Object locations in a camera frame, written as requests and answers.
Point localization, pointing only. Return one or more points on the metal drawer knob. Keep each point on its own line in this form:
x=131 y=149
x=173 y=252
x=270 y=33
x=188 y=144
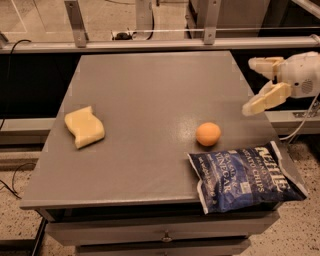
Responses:
x=166 y=238

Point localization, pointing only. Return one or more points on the yellow sponge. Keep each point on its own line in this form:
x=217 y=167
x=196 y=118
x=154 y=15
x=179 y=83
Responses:
x=85 y=127

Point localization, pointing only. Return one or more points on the metal railing frame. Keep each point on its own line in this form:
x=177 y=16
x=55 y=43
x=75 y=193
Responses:
x=65 y=26

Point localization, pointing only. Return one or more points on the blue chip bag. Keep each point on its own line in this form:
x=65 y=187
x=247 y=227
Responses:
x=239 y=178

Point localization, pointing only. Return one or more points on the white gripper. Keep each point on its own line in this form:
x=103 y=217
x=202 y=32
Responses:
x=299 y=77

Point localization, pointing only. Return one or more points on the grey drawer cabinet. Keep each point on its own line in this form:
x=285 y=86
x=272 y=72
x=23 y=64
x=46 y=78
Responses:
x=121 y=195

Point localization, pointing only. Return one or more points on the orange fruit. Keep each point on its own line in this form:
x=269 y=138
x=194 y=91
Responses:
x=208 y=134

